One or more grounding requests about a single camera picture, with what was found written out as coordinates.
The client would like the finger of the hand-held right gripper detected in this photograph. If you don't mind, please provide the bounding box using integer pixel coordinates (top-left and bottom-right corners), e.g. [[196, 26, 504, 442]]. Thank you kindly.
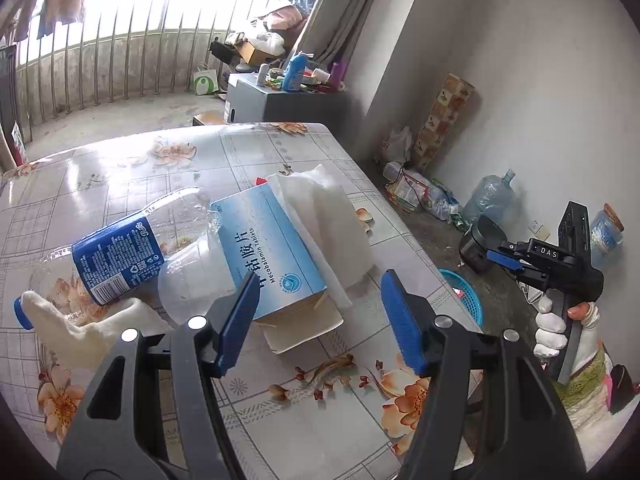
[[486, 241, 530, 272], [511, 264, 550, 292]]

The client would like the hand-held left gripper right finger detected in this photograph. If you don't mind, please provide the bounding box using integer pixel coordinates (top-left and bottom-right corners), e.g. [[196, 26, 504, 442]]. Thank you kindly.
[[380, 269, 588, 480]]

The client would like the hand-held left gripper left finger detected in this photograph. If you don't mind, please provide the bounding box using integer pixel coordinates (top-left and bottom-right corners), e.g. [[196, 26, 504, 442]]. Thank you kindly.
[[56, 271, 262, 480]]

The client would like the blue plastic basket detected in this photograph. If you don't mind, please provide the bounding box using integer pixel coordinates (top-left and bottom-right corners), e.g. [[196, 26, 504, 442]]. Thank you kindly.
[[439, 269, 485, 328]]

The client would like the clear plastic cup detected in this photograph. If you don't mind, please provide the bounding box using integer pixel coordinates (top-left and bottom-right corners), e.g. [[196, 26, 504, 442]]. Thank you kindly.
[[157, 232, 238, 326]]

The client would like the blue medicine box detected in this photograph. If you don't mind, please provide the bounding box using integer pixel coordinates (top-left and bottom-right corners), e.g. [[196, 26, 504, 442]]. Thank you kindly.
[[210, 184, 345, 356]]

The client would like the clear plastic bottle blue label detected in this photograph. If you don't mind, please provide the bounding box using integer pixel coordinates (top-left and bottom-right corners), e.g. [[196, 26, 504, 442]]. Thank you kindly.
[[14, 186, 223, 331]]

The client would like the person's right forearm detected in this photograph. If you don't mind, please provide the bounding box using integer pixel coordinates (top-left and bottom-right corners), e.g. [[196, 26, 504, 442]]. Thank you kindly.
[[554, 316, 615, 428]]

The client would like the person's right hand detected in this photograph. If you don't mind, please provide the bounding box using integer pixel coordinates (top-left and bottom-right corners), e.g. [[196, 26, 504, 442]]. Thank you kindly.
[[532, 296, 601, 361]]

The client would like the grey rice cooker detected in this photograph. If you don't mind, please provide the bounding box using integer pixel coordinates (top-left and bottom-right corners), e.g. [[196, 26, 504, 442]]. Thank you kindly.
[[459, 215, 521, 275]]

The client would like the glass jar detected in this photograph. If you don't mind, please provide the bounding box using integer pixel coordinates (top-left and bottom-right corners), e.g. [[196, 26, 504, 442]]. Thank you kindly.
[[590, 203, 626, 266]]

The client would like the large water jug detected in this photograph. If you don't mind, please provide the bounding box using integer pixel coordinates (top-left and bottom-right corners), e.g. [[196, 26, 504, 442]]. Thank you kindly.
[[460, 169, 517, 228]]

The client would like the pile of plastic bags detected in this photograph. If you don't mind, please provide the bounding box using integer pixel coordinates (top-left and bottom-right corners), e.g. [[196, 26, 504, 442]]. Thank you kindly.
[[382, 160, 463, 223]]

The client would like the flat white paper tissue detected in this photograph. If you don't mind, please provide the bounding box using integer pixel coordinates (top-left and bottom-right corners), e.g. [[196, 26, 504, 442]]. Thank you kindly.
[[265, 164, 375, 311]]

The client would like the crumpled white tissue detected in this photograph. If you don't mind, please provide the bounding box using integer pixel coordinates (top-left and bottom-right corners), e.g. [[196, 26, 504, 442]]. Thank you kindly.
[[22, 290, 176, 368]]

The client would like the patterned folded board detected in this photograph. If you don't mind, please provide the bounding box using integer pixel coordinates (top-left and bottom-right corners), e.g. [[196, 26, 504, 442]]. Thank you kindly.
[[414, 72, 476, 173]]

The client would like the white plastic bag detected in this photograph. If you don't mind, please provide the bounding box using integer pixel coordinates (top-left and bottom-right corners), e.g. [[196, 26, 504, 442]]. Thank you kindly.
[[382, 126, 415, 163]]

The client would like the floral plastic tablecloth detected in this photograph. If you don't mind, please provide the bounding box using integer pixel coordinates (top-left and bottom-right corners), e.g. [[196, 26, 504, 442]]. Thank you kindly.
[[0, 121, 483, 461]]

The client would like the grey cabinet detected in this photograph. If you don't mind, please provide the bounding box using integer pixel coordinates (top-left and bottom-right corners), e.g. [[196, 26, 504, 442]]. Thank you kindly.
[[223, 74, 351, 125]]

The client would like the white green shopping bag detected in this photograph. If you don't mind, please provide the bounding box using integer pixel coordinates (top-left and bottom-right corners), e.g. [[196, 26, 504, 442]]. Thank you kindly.
[[191, 62, 221, 96]]

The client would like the blue spray bottle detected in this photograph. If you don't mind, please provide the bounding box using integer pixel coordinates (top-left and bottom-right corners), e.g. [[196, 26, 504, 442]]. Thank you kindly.
[[281, 51, 313, 92]]

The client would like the cardboard box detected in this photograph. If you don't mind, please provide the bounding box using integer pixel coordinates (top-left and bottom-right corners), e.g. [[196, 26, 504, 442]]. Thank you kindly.
[[235, 40, 281, 67]]

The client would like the grey curtain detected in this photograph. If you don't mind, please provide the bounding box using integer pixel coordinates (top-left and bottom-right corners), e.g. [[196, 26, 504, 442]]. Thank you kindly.
[[300, 0, 431, 68]]

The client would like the metal balcony railing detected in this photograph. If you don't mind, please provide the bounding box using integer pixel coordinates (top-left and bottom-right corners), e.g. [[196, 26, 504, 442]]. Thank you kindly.
[[15, 0, 306, 131]]

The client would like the pile of clothes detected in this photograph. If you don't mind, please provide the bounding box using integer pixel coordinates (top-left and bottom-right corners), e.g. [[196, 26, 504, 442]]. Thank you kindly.
[[225, 4, 307, 53]]

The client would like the dark wooden panel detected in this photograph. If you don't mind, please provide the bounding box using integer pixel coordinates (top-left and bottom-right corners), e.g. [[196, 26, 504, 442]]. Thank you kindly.
[[0, 44, 31, 171]]

